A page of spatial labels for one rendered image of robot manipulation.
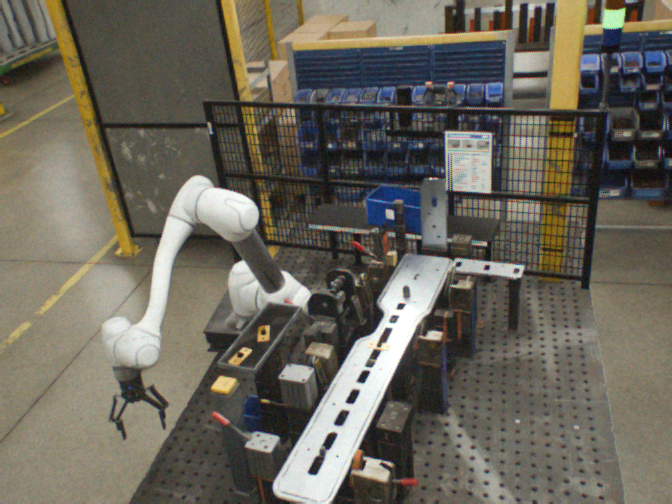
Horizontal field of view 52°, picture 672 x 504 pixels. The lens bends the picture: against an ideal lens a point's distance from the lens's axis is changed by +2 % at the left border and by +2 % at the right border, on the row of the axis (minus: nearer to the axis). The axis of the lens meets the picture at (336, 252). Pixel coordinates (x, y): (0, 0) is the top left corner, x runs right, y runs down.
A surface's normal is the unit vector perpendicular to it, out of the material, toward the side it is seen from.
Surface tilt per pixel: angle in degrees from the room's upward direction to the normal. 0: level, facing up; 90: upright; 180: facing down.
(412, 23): 90
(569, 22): 90
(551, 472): 0
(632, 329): 0
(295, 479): 0
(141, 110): 91
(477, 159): 90
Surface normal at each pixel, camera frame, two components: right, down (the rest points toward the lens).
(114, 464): -0.10, -0.86
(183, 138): -0.23, 0.48
